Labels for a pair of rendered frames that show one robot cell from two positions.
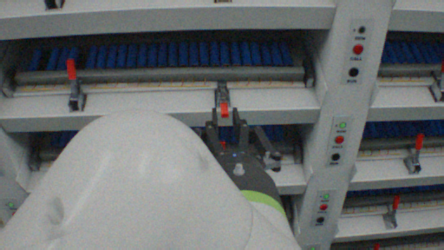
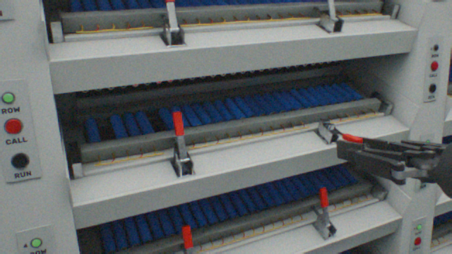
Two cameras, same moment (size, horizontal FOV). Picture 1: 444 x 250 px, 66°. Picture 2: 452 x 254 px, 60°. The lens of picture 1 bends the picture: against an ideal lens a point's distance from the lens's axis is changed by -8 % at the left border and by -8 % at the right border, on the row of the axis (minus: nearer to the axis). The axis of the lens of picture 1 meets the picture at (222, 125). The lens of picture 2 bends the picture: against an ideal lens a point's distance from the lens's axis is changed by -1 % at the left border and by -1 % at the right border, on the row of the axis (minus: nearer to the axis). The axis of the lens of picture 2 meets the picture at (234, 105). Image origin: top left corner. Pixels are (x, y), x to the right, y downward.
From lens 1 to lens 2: 41 cm
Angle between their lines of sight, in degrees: 28
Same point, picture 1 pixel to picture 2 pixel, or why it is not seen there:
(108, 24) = (235, 62)
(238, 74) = (330, 111)
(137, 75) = (238, 126)
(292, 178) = (386, 214)
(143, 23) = (268, 59)
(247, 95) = (345, 130)
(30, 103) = (116, 179)
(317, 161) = (409, 187)
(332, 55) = (417, 75)
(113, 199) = not seen: outside the picture
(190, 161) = not seen: outside the picture
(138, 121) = not seen: outside the picture
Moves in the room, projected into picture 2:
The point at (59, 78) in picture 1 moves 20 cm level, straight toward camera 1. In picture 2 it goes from (146, 143) to (249, 177)
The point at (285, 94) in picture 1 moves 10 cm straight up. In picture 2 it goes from (373, 123) to (376, 72)
